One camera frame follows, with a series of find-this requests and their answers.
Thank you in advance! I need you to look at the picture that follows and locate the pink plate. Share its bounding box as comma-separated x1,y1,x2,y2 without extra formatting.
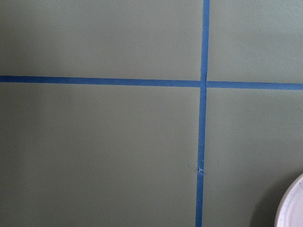
274,174,303,227

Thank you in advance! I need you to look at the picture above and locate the long blue tape strip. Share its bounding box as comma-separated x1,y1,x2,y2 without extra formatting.
195,0,210,227

